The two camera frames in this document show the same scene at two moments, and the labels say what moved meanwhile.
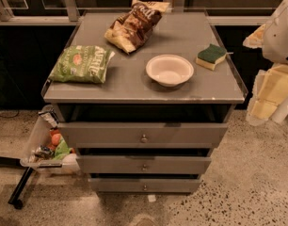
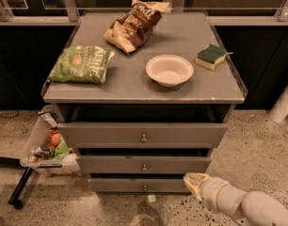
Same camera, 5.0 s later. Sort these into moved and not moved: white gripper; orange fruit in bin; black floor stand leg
Moved: white gripper
Not moved: orange fruit in bin; black floor stand leg
